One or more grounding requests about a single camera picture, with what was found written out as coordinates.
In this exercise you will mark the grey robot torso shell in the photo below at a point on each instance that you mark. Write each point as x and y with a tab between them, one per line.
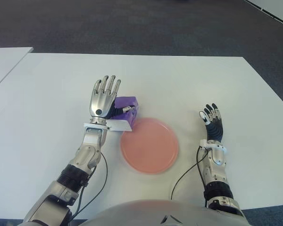
132	214

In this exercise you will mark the pink round plate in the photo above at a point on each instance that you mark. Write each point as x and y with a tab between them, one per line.
151	148

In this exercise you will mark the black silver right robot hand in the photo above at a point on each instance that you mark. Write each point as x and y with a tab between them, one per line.
215	129

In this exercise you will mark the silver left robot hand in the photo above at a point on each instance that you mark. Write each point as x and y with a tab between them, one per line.
101	101

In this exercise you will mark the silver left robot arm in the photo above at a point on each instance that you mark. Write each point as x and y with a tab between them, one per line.
89	150

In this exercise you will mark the purple white tissue pack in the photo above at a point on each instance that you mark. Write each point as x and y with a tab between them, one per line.
126	102

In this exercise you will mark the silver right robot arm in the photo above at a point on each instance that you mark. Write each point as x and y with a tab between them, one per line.
217	157

